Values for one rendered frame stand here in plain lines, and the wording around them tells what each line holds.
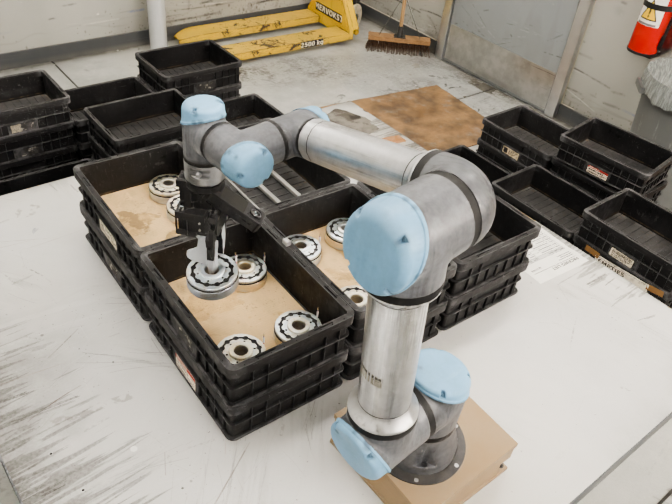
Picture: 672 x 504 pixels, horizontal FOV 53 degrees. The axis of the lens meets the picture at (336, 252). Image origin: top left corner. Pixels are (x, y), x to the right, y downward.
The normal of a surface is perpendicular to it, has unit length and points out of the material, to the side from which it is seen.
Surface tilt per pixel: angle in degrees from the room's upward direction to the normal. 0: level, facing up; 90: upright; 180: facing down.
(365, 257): 85
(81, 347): 0
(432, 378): 6
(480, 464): 4
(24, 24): 90
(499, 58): 90
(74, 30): 90
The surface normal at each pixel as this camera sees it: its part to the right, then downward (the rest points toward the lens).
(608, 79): -0.78, 0.33
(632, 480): 0.10, -0.77
